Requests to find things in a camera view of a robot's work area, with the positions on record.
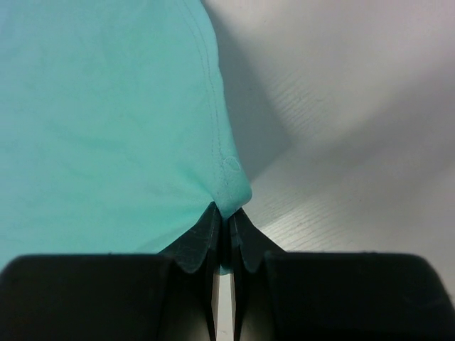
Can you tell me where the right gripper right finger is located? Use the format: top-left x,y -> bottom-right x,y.
228,210 -> 454,340

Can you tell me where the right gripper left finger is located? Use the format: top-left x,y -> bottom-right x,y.
1,204 -> 222,340

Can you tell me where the teal t shirt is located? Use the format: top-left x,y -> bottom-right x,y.
1,1 -> 252,265

